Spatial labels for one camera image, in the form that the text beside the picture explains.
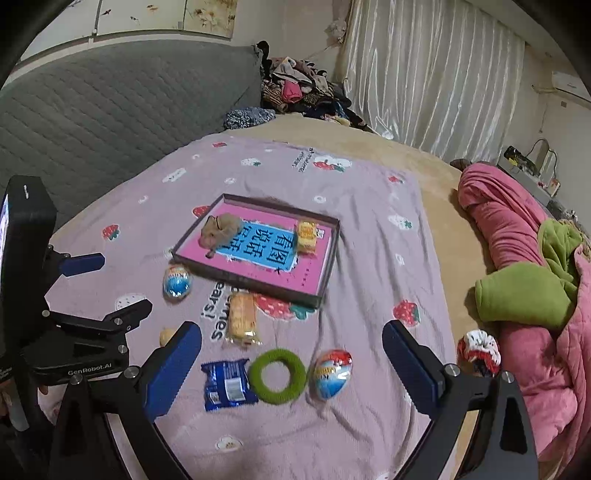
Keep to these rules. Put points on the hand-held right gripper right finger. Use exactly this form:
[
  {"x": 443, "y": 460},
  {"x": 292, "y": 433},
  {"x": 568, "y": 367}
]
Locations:
[{"x": 411, "y": 364}]

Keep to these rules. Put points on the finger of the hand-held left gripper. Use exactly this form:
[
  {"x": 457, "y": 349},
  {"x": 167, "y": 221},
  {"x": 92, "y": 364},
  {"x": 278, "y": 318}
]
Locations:
[
  {"x": 129, "y": 313},
  {"x": 81, "y": 264}
]

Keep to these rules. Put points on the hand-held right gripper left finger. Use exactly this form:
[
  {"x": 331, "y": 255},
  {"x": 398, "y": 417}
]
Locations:
[{"x": 178, "y": 364}]

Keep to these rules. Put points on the small beige ball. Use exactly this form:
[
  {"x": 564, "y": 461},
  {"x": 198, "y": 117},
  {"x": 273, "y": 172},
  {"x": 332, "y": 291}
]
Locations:
[{"x": 166, "y": 336}]

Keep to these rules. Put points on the blue snack packet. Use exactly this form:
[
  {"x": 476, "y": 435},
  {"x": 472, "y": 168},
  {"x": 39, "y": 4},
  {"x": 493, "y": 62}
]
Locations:
[{"x": 226, "y": 385}]

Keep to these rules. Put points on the red and blue egg-shaped toy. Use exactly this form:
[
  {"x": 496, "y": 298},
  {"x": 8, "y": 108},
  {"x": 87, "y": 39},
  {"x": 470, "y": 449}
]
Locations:
[{"x": 330, "y": 376}]

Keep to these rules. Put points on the shallow cardboard box pink bottom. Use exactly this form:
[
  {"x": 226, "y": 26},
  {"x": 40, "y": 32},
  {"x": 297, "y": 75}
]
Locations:
[{"x": 316, "y": 270}]

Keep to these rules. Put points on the person's left hand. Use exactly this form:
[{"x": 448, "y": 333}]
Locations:
[{"x": 43, "y": 390}]

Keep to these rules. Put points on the red white doll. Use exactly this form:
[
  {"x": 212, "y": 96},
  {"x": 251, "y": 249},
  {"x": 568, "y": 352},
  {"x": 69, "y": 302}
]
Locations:
[{"x": 475, "y": 344}]

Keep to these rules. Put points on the long clear bread packet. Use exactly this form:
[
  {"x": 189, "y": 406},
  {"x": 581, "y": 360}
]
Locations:
[{"x": 242, "y": 318}]

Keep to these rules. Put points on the purple strawberry print blanket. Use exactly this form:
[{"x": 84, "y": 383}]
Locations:
[{"x": 369, "y": 258}]

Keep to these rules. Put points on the brown plush toy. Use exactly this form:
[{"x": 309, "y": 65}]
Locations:
[{"x": 221, "y": 228}]

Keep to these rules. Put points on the green blanket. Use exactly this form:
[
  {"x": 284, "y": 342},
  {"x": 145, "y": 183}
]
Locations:
[{"x": 521, "y": 295}]

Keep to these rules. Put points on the grey quilted headboard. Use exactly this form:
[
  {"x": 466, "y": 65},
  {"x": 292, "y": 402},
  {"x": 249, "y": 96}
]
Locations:
[{"x": 115, "y": 115}]

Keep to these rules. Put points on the yellow snack packet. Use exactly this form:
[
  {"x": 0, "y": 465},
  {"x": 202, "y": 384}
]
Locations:
[{"x": 307, "y": 237}]

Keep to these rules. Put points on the pink quilt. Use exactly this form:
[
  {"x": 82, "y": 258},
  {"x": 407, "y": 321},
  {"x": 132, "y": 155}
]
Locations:
[{"x": 503, "y": 217}]

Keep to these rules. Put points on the dark brown cloth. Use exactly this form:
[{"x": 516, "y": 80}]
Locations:
[{"x": 458, "y": 165}]

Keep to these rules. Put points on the blue patterned cloth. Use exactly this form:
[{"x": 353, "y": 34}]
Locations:
[{"x": 247, "y": 117}]

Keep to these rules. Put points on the black bag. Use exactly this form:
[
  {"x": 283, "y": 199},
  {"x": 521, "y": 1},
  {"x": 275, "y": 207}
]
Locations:
[{"x": 519, "y": 159}]

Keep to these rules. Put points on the round table mirror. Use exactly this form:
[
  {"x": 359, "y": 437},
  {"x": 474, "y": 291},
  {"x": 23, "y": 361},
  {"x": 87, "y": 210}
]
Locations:
[{"x": 549, "y": 159}]

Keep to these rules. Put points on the pile of clothes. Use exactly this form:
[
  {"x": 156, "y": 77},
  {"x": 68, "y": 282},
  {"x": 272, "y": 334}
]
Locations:
[{"x": 295, "y": 90}]

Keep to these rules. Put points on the white curtain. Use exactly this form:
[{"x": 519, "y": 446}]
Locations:
[{"x": 438, "y": 83}]

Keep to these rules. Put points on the white air conditioner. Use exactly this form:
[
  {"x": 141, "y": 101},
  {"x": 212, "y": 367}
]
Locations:
[{"x": 570, "y": 85}]

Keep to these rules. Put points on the hanging white ornament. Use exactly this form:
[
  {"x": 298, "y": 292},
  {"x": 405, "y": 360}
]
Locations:
[{"x": 336, "y": 28}]

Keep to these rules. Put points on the wall painting panels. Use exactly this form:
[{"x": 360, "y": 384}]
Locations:
[{"x": 138, "y": 14}]

